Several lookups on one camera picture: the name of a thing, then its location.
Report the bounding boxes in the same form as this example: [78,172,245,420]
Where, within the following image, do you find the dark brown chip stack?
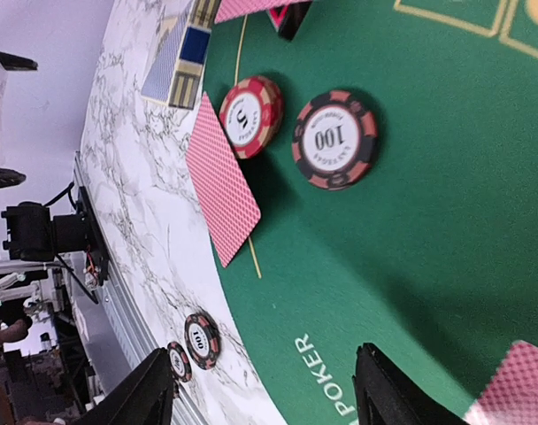
[184,313,221,370]

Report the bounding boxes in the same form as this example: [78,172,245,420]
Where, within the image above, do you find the dark chips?
[292,89,379,190]

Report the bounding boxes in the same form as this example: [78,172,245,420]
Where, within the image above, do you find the fallen dark chip on table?
[167,341,192,383]

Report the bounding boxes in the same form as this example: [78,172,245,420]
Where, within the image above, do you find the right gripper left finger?
[76,348,174,425]

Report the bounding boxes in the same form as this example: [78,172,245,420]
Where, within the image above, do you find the triangular all-in button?
[266,1,312,42]

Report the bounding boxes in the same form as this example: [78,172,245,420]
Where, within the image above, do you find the playing card box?
[141,1,219,110]

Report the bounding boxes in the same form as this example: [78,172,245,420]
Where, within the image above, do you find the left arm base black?
[1,183,111,304]

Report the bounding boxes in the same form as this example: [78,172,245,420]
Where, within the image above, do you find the front aluminium rail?
[73,151,208,425]

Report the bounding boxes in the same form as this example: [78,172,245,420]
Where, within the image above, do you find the round green poker mat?
[204,1,538,424]

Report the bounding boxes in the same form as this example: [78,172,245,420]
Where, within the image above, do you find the dealt red-backed cards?
[184,0,314,269]

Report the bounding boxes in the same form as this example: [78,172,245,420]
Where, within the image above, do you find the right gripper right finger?
[352,343,465,425]

